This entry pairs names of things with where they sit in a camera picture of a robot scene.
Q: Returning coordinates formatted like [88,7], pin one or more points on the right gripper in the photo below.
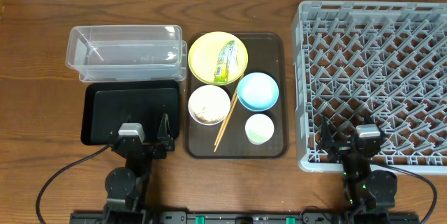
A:
[348,148]

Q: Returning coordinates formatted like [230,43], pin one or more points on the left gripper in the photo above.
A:
[144,148]

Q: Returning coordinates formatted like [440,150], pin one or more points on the white bowl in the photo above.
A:
[208,90]

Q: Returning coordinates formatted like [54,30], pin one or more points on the white cup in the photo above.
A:
[259,128]

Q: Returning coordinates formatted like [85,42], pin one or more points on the light blue bowl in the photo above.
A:
[258,92]

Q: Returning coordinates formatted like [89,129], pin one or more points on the yellow plate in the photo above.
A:
[203,54]

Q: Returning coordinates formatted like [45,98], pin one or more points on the green snack wrapper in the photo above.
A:
[226,62]

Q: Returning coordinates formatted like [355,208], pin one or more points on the rice and food scraps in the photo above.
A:
[209,110]

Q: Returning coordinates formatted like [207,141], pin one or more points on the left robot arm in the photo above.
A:
[127,186]

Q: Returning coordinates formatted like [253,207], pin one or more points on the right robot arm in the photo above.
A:
[371,193]

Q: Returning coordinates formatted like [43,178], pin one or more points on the grey dishwasher rack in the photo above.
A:
[383,59]

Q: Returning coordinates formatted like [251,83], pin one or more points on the black plastic bin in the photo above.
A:
[108,105]

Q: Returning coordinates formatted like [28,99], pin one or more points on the dark brown serving tray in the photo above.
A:
[266,55]

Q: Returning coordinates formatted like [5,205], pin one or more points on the clear plastic bin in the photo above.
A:
[124,53]

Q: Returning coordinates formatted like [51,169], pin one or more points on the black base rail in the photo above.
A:
[178,217]

